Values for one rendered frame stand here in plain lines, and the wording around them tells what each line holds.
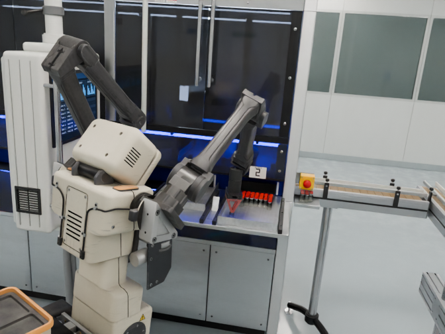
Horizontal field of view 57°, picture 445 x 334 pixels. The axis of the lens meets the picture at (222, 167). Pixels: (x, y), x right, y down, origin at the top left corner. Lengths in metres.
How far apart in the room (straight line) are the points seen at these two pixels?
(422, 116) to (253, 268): 5.05
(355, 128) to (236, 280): 4.76
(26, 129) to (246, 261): 1.28
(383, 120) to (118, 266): 5.89
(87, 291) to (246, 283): 1.17
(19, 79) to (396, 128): 5.87
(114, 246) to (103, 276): 0.10
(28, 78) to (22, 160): 0.33
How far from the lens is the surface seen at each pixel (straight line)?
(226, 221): 1.80
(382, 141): 6.89
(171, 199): 1.10
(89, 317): 1.44
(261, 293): 2.39
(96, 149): 1.20
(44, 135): 1.80
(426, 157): 7.10
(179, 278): 2.44
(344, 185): 2.27
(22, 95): 1.81
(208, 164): 1.19
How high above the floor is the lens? 1.62
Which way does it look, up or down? 16 degrees down
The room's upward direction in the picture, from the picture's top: 4 degrees clockwise
